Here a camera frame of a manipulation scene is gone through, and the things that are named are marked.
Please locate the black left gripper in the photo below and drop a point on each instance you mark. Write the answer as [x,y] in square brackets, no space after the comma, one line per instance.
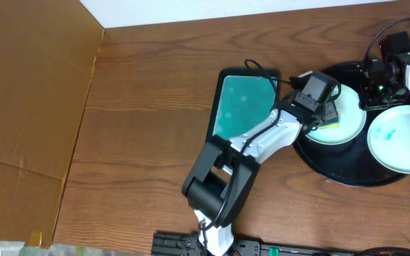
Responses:
[329,112]

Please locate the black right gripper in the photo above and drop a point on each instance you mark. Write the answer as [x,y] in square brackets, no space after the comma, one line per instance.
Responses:
[370,98]

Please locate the green yellow sponge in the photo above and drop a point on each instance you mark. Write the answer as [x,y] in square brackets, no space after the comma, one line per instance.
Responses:
[329,125]

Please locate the mint plate top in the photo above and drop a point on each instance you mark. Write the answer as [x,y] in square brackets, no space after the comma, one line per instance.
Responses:
[351,118]

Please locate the mint plate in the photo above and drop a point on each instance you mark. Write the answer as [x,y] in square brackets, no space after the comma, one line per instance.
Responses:
[388,139]
[351,118]

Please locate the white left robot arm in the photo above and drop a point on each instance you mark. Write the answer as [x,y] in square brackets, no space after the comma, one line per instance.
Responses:
[223,174]

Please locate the green rectangular water tray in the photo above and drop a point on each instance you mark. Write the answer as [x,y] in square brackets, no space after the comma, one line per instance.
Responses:
[242,100]

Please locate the black round tray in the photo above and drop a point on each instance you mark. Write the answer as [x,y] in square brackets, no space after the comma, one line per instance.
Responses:
[350,163]

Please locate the brown cardboard panel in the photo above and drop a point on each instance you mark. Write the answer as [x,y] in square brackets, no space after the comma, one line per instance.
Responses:
[48,51]

